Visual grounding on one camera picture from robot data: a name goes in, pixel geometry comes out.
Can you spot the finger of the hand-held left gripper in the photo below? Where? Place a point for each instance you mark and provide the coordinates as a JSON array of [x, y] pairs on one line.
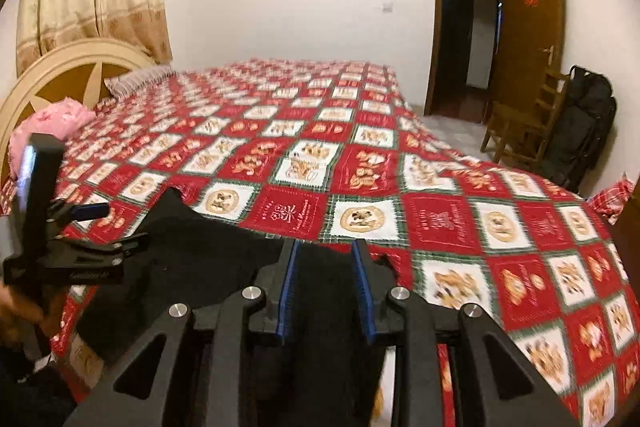
[[90, 210], [105, 244]]

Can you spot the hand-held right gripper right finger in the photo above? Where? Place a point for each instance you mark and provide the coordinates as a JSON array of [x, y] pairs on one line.
[[364, 292]]

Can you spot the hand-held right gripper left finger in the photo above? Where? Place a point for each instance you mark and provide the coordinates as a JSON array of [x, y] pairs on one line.
[[286, 297]]

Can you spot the black pants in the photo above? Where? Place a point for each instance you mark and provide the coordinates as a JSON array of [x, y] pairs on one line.
[[200, 267]]

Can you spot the person's left hand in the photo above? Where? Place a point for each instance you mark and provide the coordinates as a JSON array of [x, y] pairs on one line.
[[20, 314]]

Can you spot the pink cloth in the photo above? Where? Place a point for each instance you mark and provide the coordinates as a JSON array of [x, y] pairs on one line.
[[55, 119]]

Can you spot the cream wooden headboard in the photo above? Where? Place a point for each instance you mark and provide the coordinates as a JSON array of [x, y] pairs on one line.
[[65, 77]]

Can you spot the red checkered printed blanket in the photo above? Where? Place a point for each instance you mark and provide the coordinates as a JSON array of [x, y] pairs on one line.
[[400, 187]]

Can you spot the striped pillow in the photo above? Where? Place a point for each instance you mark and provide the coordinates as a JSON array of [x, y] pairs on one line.
[[135, 82]]

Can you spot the wooden chair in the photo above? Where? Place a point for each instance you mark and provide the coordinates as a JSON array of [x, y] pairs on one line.
[[515, 127]]

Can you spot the red plaid cloth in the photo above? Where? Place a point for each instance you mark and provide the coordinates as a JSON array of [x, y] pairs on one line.
[[612, 202]]

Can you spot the brown box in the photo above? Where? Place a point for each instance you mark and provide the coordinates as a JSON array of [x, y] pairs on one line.
[[630, 247]]

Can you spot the black bag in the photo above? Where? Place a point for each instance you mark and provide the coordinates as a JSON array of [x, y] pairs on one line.
[[585, 122]]

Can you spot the brown wooden door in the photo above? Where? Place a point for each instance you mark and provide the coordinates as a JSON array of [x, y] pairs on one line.
[[525, 42]]

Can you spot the wooden door frame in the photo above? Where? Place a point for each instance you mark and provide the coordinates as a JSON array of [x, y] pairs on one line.
[[436, 32]]

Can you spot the white wall socket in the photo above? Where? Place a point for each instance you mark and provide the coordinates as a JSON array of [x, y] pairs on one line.
[[387, 6]]

